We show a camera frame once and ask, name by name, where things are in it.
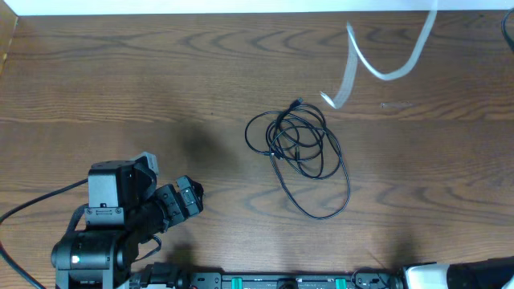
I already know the black usb cable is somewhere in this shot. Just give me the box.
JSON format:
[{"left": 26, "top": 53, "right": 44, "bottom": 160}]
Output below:
[{"left": 244, "top": 97, "right": 352, "bottom": 221}]

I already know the white usb cable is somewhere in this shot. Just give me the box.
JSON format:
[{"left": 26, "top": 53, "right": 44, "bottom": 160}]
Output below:
[{"left": 319, "top": 0, "right": 439, "bottom": 110}]

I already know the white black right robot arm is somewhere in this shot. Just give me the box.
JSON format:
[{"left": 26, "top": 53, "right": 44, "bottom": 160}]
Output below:
[{"left": 402, "top": 256, "right": 513, "bottom": 289}]

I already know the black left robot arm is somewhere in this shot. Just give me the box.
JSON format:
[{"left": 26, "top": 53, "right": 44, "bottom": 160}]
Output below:
[{"left": 51, "top": 156, "right": 204, "bottom": 288}]

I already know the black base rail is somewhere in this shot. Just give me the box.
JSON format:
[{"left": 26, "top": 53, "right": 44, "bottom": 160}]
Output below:
[{"left": 128, "top": 262, "right": 406, "bottom": 289}]

